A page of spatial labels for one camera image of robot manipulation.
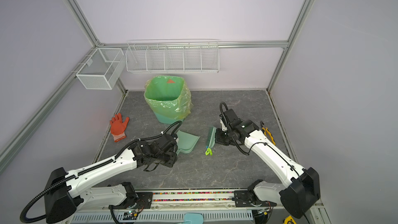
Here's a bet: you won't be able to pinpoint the mint green dustpan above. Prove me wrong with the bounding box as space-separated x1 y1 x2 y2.
177 131 200 155

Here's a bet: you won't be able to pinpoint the mint green hand brush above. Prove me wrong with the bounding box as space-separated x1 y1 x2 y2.
206 127 217 149

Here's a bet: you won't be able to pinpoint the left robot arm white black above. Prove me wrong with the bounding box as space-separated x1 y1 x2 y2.
20 133 178 224

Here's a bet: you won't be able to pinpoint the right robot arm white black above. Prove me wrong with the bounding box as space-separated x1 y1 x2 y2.
215 108 321 218

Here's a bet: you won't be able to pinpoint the yellow black pliers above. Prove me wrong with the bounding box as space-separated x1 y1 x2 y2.
260 121 276 146

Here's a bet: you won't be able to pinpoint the green paper scrap near left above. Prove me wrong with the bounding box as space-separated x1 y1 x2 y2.
205 148 212 156

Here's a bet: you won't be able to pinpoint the red rubber glove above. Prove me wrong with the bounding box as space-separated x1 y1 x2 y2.
110 113 130 142

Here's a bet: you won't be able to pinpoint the yellow-green plastic bin liner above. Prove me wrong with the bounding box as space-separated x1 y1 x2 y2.
143 74 192 121

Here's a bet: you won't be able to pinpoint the green trash bin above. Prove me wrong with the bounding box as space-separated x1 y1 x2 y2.
144 75 187 124

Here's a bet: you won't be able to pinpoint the light blue object front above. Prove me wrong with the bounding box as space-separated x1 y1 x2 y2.
183 213 204 224

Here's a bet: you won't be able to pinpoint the white mesh box basket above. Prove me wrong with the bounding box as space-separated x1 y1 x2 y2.
76 48 126 90

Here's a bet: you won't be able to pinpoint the yellow black tape measure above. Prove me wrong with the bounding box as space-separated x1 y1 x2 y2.
283 216 296 224

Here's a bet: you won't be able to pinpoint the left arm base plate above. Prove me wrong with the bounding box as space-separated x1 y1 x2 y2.
111 192 153 209

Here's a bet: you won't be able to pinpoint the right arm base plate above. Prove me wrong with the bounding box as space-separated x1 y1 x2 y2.
232 190 277 207

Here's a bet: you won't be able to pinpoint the white wire shelf basket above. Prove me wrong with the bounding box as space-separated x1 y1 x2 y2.
125 39 220 73

